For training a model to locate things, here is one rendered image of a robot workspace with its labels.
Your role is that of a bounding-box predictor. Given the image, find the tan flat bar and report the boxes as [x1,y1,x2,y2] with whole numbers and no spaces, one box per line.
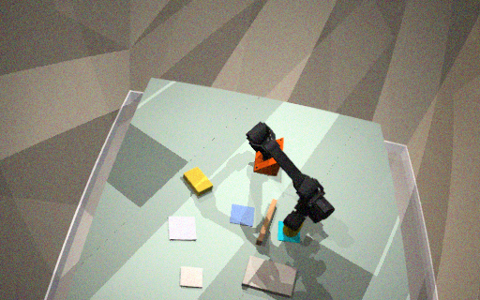
[255,199,277,246]

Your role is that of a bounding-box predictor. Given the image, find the white flat square slab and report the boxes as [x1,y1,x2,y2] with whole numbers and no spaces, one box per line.
[169,217,197,241]

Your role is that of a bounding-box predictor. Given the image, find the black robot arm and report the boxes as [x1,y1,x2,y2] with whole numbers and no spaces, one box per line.
[246,121,335,223]

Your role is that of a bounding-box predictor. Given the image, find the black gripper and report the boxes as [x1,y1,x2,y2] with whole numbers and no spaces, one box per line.
[283,198,311,232]

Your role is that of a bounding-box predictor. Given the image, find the yellow rectangular block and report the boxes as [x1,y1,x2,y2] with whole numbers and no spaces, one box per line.
[183,167,213,196]

